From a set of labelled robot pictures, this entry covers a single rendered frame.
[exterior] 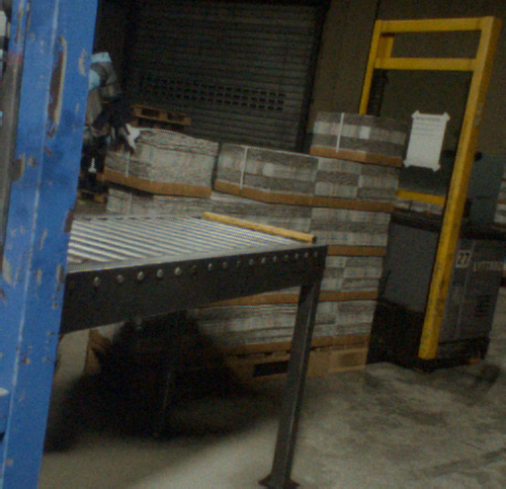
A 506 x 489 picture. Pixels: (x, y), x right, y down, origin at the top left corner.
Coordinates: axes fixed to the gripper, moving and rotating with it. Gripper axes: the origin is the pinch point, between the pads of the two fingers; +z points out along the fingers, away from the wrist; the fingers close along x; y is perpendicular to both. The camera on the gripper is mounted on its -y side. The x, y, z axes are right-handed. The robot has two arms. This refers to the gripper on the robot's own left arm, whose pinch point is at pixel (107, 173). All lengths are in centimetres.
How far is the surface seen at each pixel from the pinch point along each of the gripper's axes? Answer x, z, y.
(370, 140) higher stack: 116, 40, 32
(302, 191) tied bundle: 76, 42, 5
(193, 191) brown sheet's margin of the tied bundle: 14.0, 44.8, 0.3
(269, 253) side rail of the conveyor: -22, 136, -6
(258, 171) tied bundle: 55, 34, 11
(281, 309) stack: 74, 42, -51
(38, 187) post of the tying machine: -113, 190, 13
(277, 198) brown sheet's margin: 60, 43, 1
